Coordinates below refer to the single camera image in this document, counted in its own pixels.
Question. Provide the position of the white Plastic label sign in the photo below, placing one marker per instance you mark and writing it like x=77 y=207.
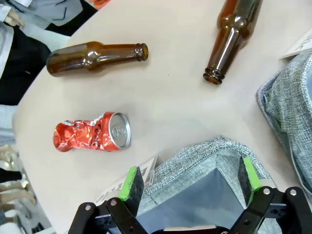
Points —
x=301 y=44

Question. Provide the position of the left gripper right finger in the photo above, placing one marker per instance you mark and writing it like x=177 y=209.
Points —
x=246 y=180

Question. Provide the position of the brown glass beer bottle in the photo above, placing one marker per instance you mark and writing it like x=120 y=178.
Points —
x=234 y=31
x=80 y=61

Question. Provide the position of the white Bottle label sign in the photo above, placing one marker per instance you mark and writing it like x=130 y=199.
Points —
x=146 y=176

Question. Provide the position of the crushed red soda can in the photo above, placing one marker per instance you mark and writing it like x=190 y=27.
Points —
x=83 y=136

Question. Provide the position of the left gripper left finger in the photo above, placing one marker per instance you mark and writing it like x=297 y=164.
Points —
x=132 y=192

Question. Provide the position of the grey fabric bottle basket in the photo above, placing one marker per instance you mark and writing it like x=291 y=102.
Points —
x=195 y=158

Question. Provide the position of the grey fabric plastic basket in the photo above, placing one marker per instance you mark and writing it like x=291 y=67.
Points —
x=290 y=109

